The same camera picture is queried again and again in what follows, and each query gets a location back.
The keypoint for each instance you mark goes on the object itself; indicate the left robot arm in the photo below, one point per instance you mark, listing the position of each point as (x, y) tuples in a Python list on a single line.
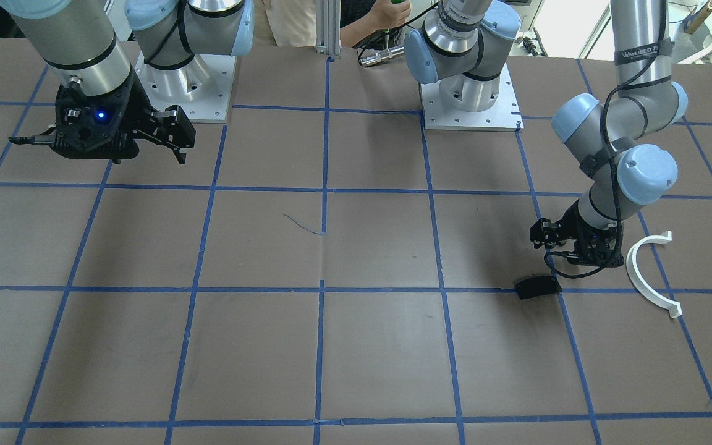
[(462, 47)]

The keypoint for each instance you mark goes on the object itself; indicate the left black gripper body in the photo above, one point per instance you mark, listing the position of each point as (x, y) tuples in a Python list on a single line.
[(569, 226)]

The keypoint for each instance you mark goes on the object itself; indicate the seated person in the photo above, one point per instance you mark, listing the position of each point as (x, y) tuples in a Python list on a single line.
[(293, 23)]

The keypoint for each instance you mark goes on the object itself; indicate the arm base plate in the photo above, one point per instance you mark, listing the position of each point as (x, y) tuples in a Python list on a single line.
[(207, 99), (461, 103)]

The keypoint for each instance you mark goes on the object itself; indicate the black brake pad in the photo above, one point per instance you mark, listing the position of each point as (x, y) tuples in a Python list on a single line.
[(531, 287)]

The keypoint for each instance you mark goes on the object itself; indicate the white curved plastic bracket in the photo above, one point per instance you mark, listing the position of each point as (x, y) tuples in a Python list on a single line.
[(642, 286)]

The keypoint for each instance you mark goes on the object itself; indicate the aluminium frame post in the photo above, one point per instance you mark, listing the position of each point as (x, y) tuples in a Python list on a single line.
[(328, 28)]

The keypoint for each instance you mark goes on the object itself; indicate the metal handle tool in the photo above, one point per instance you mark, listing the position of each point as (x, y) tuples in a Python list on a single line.
[(381, 56)]

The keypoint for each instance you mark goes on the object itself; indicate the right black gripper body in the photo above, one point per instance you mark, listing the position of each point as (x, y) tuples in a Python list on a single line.
[(140, 113)]

